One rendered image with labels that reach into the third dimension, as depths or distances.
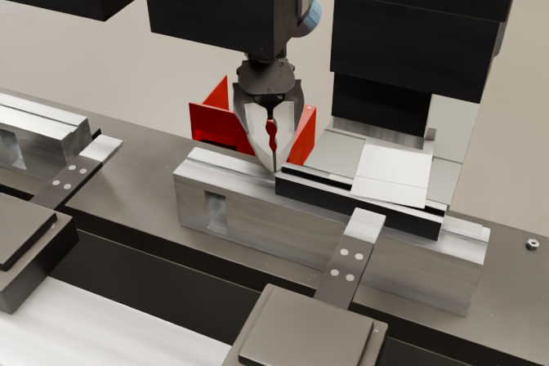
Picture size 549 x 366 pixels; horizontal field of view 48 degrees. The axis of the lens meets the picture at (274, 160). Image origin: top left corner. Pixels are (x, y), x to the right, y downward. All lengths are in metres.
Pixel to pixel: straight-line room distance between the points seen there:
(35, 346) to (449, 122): 0.57
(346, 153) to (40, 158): 0.44
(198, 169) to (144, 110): 1.86
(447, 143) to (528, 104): 2.04
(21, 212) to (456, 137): 0.53
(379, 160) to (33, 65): 2.49
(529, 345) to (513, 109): 2.06
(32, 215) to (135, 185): 0.28
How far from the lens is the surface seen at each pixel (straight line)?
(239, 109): 0.78
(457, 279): 0.75
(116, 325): 0.64
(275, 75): 0.80
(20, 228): 0.69
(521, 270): 0.87
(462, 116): 0.88
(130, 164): 0.98
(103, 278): 1.02
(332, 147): 0.79
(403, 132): 0.66
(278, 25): 0.62
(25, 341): 0.65
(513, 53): 3.22
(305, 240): 0.78
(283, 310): 0.57
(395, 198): 0.73
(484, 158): 2.49
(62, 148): 0.91
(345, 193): 0.73
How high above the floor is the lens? 1.49
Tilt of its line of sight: 39 degrees down
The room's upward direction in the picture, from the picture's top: straight up
